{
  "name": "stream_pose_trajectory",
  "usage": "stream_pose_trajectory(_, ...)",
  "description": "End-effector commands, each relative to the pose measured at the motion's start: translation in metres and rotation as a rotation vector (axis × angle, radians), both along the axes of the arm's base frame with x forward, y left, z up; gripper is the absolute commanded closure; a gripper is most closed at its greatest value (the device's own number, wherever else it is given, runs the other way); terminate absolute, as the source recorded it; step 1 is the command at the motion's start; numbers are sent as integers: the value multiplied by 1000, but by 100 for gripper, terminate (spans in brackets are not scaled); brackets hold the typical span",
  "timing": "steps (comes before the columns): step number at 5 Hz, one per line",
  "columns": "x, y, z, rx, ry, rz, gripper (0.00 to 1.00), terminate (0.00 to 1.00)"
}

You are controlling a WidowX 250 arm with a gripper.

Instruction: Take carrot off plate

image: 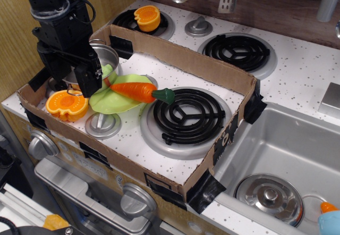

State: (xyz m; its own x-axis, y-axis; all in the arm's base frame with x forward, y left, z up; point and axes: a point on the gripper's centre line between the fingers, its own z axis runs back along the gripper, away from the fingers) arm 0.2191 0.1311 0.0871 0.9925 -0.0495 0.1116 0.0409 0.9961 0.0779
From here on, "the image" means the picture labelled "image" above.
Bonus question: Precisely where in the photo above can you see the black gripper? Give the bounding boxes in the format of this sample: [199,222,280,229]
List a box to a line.
[32,5,103,98]

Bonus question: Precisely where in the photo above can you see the orange toy carrot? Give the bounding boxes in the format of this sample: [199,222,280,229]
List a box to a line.
[109,82,175,104]

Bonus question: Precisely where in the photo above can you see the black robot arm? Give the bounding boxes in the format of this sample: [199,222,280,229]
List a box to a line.
[28,0,103,98]

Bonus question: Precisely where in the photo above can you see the light green plate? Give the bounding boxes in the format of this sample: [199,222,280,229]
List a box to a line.
[89,74,151,114]

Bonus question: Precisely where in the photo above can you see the green toy lettuce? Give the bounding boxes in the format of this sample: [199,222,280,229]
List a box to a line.
[101,64,116,80]

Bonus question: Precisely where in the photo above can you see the small steel pot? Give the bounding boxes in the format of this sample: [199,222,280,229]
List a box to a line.
[63,39,120,95]

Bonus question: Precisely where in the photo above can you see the front orange half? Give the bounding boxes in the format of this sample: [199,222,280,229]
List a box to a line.
[45,90,89,122]

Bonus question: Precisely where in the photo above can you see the orange half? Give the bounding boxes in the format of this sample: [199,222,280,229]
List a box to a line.
[45,90,89,122]
[133,5,161,32]

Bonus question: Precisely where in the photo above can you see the front silver stove knob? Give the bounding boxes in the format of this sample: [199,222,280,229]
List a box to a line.
[85,113,122,139]

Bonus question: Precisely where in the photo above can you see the silver stove knob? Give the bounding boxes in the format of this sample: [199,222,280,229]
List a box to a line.
[85,113,122,139]
[184,16,213,37]

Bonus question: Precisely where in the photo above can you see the cardboard fence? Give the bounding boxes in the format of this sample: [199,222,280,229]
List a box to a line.
[16,23,268,214]

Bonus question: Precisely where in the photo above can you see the back left black burner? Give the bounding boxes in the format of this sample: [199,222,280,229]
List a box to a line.
[112,9,175,40]

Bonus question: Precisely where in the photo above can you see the black burner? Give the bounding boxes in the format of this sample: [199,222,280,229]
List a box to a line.
[112,9,175,40]
[198,33,278,80]
[140,87,232,160]

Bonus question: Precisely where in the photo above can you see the left oven knob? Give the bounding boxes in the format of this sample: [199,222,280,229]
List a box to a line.
[28,130,60,160]

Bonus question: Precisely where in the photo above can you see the oven knob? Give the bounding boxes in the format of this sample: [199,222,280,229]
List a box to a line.
[120,182,157,219]
[28,130,60,160]

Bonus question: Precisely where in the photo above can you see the back orange half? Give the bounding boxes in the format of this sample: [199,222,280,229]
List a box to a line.
[133,5,161,32]

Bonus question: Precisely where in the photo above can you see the front right black burner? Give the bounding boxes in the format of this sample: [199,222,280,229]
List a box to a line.
[140,87,232,160]

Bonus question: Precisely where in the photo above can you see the back silver stove knob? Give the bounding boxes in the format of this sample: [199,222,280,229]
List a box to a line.
[184,16,213,37]

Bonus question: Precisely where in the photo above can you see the right oven knob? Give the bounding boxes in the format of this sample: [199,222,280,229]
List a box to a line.
[120,182,157,219]

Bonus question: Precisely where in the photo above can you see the orange cloth piece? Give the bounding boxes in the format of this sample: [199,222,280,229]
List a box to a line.
[42,214,70,231]

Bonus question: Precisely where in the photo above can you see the back right black burner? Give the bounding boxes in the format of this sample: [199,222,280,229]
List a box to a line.
[198,33,278,80]

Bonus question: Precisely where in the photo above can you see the steel pot lid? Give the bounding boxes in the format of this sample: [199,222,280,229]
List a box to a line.
[234,173,304,227]

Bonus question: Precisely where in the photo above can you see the grey sink basin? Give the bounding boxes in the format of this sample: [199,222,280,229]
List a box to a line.
[214,103,339,234]

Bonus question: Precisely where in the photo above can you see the silver faucet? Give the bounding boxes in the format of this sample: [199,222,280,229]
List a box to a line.
[317,0,338,22]

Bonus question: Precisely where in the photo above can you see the blue orange toy bottle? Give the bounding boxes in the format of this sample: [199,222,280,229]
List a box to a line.
[318,202,339,235]

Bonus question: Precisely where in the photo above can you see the silver oven door handle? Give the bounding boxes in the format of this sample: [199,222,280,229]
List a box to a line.
[35,158,152,234]

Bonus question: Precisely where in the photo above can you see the black cable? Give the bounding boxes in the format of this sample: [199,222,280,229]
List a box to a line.
[0,215,19,235]

